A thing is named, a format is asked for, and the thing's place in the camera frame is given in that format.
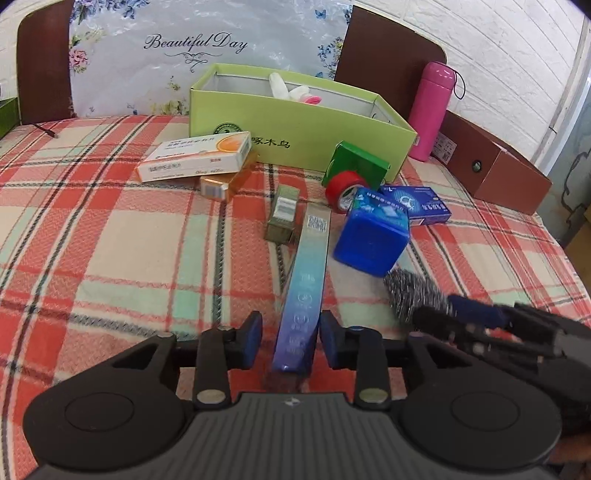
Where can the pink thermos bottle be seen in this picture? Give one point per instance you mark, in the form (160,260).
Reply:
(429,110)

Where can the steel wool scrubber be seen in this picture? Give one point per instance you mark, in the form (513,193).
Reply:
(406,290)

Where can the plaid blanket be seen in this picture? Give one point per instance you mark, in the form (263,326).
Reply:
(115,254)

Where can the small green box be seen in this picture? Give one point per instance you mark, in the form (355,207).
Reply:
(360,161)

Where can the light green cardboard box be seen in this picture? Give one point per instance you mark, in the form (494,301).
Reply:
(300,124)

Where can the white and yellow medicine box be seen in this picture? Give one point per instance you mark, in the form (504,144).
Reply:
(194,157)

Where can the brown cardboard box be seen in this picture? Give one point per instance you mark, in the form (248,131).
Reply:
(508,184)

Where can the orange box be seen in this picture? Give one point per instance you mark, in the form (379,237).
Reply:
(231,182)

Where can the blue medicine box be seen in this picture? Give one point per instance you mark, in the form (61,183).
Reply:
(425,205)

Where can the blue square container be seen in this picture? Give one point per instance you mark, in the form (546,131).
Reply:
(369,240)

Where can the brown wooden headboard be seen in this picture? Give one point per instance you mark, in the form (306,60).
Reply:
(392,50)

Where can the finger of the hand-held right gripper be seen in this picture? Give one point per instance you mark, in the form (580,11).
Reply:
(438,323)
(475,311)

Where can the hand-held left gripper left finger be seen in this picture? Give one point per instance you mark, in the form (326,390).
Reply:
(251,339)

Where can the long blue purple box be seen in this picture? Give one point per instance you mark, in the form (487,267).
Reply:
(304,286)

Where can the floral plastic bedding bag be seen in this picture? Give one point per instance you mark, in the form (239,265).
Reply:
(138,83)

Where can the red tape roll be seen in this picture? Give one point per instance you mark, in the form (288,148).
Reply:
(334,189)

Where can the small olive box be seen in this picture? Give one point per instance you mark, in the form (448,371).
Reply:
(281,217)

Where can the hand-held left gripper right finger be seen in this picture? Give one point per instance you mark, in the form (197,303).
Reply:
(330,341)

